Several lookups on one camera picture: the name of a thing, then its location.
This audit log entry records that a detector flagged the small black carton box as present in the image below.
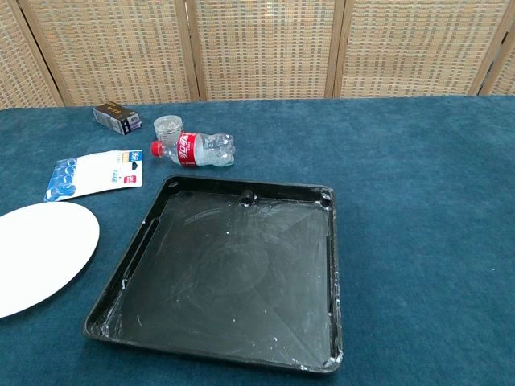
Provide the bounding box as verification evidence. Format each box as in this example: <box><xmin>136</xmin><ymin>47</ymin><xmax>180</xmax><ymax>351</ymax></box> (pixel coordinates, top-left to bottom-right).
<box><xmin>92</xmin><ymin>101</ymin><xmax>143</xmax><ymax>137</ymax></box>

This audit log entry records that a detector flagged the black square plastic tray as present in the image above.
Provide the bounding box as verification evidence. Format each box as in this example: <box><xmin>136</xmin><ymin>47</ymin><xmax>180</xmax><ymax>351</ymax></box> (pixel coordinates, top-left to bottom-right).
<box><xmin>81</xmin><ymin>174</ymin><xmax>344</xmax><ymax>376</ymax></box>

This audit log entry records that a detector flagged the clear cola bottle red label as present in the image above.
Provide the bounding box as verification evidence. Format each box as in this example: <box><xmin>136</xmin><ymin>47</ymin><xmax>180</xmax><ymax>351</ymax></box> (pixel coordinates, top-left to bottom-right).
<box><xmin>150</xmin><ymin>132</ymin><xmax>236</xmax><ymax>168</ymax></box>

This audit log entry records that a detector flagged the white and blue packet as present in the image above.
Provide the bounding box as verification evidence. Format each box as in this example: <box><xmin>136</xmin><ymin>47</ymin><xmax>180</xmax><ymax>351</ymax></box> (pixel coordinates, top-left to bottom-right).
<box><xmin>43</xmin><ymin>149</ymin><xmax>144</xmax><ymax>203</ymax></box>

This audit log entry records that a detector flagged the clear plastic cup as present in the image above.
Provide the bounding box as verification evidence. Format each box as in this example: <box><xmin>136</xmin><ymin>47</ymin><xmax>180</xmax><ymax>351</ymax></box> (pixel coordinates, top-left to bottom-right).
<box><xmin>153</xmin><ymin>114</ymin><xmax>184</xmax><ymax>142</ymax></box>

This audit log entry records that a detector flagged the blue velvet tablecloth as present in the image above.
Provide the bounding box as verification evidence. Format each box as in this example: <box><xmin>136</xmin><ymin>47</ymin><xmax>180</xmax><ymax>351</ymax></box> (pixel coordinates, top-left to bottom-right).
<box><xmin>0</xmin><ymin>94</ymin><xmax>515</xmax><ymax>386</ymax></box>

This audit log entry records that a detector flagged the woven rattan folding screen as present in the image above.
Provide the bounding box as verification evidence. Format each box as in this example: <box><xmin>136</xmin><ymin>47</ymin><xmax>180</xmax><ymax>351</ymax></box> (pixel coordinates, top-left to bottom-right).
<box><xmin>0</xmin><ymin>0</ymin><xmax>515</xmax><ymax>109</ymax></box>

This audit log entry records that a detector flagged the white round plate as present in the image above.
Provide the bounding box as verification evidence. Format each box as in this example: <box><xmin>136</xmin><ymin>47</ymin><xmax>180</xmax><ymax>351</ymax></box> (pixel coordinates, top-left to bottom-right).
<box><xmin>0</xmin><ymin>201</ymin><xmax>101</xmax><ymax>320</ymax></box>

